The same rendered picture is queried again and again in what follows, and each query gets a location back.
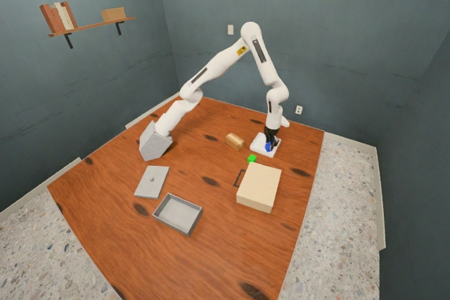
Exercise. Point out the tan cardboard box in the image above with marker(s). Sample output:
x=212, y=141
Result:
x=234, y=141

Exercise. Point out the green block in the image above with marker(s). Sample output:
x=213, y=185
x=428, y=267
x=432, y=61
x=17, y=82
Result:
x=251, y=158

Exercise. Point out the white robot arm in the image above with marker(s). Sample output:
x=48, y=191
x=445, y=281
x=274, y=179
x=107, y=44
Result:
x=251, y=38

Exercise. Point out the grey square sheet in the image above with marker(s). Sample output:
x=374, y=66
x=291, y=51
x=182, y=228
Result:
x=152, y=182

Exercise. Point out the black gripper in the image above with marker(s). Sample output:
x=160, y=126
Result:
x=270, y=136

